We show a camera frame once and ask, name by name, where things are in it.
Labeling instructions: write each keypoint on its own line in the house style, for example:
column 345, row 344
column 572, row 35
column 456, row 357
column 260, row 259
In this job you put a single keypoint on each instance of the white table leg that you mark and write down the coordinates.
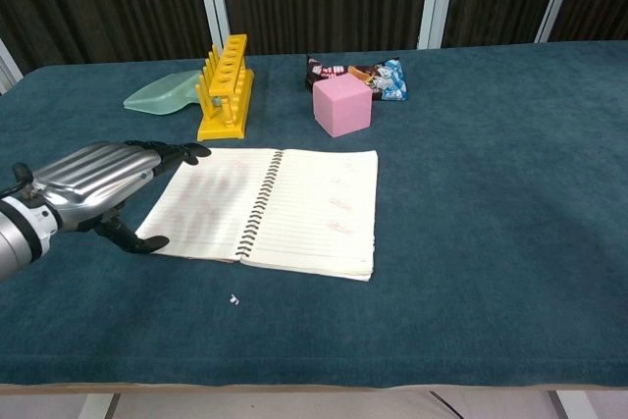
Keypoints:
column 574, row 405
column 98, row 406

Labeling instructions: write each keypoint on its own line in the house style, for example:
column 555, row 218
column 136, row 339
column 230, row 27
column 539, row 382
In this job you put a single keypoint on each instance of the small white paper scrap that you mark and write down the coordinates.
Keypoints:
column 234, row 299

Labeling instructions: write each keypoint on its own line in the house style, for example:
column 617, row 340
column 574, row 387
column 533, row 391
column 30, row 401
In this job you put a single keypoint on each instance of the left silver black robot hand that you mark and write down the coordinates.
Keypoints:
column 93, row 178

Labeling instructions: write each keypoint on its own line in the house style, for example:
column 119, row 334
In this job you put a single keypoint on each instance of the dark blue snack packet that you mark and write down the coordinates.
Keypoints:
column 387, row 80

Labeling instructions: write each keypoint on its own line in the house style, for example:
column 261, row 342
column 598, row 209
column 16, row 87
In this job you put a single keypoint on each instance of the teal table cloth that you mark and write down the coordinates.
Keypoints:
column 490, row 223

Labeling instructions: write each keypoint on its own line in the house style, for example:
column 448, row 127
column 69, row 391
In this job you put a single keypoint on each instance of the pink foam cube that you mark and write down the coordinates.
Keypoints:
column 341, row 107

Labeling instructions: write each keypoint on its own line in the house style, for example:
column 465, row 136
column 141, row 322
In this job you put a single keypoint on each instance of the yellow test tube rack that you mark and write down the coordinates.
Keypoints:
column 226, row 90

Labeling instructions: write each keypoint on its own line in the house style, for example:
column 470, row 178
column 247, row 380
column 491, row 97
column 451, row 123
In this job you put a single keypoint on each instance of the pale green plastic scoop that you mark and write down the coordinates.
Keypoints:
column 159, row 95

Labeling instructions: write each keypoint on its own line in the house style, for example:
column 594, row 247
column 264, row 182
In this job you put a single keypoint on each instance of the spiral notebook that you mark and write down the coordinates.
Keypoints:
column 294, row 213

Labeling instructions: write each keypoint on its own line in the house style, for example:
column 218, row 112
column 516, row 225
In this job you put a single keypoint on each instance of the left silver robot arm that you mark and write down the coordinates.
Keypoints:
column 17, row 237

